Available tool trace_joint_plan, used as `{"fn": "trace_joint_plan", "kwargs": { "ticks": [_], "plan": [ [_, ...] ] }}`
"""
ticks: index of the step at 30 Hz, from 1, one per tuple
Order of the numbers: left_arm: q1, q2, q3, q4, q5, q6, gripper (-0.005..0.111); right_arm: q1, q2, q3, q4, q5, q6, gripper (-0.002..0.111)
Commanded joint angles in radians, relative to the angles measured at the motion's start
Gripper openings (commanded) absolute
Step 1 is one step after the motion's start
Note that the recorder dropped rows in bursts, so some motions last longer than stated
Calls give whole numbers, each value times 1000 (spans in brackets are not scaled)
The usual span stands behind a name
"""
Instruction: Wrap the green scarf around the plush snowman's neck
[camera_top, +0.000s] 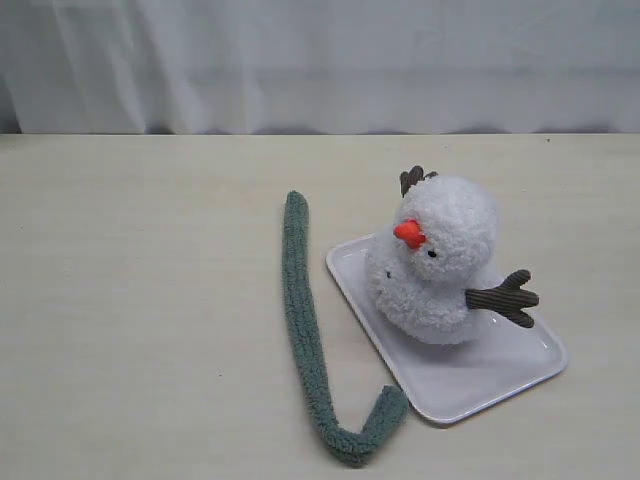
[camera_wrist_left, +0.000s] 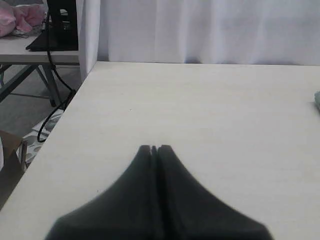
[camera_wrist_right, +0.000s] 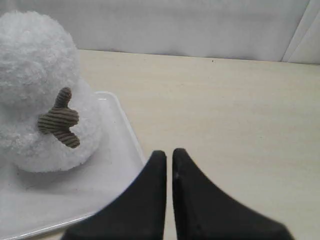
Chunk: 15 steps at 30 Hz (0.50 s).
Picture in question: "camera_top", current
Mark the white plush snowman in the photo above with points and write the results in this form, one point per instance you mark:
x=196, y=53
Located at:
x=430, y=272

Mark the green fuzzy scarf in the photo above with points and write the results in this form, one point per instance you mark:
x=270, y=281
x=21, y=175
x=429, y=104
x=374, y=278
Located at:
x=352, y=449

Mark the white backdrop curtain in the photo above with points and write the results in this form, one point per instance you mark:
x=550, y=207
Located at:
x=334, y=67

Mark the white rectangular plastic tray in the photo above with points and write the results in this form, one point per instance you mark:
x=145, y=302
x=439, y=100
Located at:
x=447, y=384

